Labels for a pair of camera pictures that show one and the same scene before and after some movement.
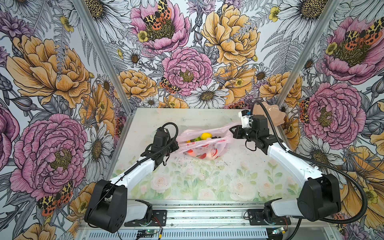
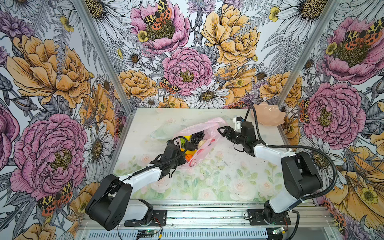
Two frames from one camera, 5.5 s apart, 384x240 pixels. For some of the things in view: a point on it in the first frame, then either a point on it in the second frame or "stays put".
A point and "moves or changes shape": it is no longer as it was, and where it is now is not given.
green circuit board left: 147,231 stays put
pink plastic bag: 211,149 moves or changes shape
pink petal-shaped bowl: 277,115 stays put
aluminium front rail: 209,214 stays put
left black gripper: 175,146 → 182,161
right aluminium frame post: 308,52 stays put
